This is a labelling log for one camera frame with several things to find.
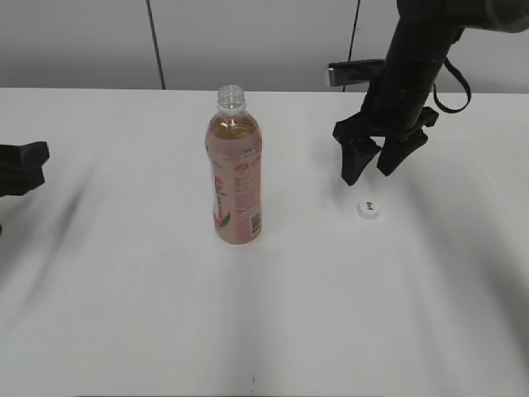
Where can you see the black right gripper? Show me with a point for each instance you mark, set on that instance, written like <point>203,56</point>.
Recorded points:
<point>358,149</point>

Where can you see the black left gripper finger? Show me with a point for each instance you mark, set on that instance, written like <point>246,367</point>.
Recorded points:
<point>32,155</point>
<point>20,182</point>

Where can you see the white bottle cap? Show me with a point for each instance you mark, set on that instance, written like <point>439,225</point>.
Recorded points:
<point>368,209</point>

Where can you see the pink tea bottle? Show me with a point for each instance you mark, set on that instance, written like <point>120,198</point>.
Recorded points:
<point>234,148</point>

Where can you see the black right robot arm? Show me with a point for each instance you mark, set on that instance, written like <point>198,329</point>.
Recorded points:
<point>425,32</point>

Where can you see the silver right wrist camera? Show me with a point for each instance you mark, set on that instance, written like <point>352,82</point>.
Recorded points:
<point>348,73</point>

